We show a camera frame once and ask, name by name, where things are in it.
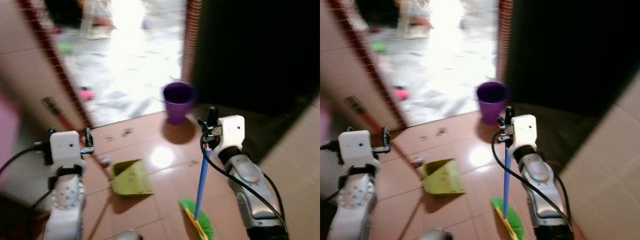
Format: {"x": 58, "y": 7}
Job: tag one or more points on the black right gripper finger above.
{"x": 202, "y": 124}
{"x": 500, "y": 123}
{"x": 509, "y": 115}
{"x": 213, "y": 115}

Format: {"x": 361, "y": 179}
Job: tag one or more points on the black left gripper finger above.
{"x": 386, "y": 137}
{"x": 89, "y": 137}
{"x": 348, "y": 129}
{"x": 51, "y": 133}

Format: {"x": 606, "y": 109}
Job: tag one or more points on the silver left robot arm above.
{"x": 356, "y": 197}
{"x": 67, "y": 195}

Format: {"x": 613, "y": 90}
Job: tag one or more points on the pink floor item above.
{"x": 401, "y": 93}
{"x": 87, "y": 94}

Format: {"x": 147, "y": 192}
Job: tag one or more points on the green floor item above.
{"x": 378, "y": 47}
{"x": 65, "y": 48}

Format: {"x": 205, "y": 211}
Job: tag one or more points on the purple plastic bucket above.
{"x": 492, "y": 100}
{"x": 179, "y": 100}

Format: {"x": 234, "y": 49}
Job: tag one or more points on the crumpled white paper scrap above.
{"x": 418, "y": 161}
{"x": 105, "y": 161}

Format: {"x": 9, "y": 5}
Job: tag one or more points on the grey robot knee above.
{"x": 130, "y": 235}
{"x": 435, "y": 235}

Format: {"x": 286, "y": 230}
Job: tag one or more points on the white folding stool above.
{"x": 97, "y": 22}
{"x": 414, "y": 22}

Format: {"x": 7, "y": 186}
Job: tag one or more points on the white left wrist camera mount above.
{"x": 354, "y": 147}
{"x": 66, "y": 147}

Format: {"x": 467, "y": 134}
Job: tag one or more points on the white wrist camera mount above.
{"x": 66, "y": 147}
{"x": 231, "y": 131}
{"x": 524, "y": 129}
{"x": 354, "y": 147}

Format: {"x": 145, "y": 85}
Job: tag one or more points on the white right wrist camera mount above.
{"x": 231, "y": 131}
{"x": 524, "y": 129}

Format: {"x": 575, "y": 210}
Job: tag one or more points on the red brick door post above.
{"x": 505, "y": 40}
{"x": 55, "y": 55}
{"x": 367, "y": 55}
{"x": 191, "y": 40}

